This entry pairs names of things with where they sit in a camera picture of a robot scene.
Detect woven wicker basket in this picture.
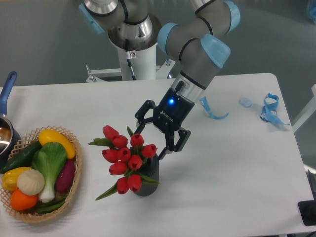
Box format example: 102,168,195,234
0,126,82,223

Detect yellow bell pepper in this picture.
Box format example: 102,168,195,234
1,167,31,192

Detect orange fruit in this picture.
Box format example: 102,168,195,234
10,189,39,211

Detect blue tape strip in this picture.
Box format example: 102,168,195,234
199,96,229,120

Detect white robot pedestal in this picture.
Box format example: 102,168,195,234
114,43,157,81

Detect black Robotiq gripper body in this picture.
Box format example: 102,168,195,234
153,88,195,134

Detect crumpled blue tape ribbon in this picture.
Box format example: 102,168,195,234
260,93,290,125

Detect white frame bar right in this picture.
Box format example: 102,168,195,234
292,84,316,133

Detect purple sweet potato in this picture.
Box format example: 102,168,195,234
55,159,75,193

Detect green bok choy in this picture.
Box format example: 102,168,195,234
31,142,67,203

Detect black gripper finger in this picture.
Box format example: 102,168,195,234
134,100,156,134
158,127,191,160

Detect black device at edge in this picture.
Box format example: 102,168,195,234
298,200,316,226

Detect dark grey ribbed vase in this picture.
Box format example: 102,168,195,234
134,155,159,197

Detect blue handled saucepan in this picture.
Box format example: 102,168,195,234
0,71,21,168

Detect small pale blue cap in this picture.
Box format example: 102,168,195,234
239,98,252,108

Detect red tulip bouquet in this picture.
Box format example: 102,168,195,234
89,125,157,200

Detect cream white garlic bulb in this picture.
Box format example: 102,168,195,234
17,169,45,196

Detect white metal base frame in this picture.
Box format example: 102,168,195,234
85,59,176,83

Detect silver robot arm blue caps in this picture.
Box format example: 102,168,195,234
79,0,240,159

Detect yellow squash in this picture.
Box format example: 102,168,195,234
39,129,76,159

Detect dark green cucumber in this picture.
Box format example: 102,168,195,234
0,141,42,174

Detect green bean pods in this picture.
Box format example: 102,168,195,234
35,196,66,214

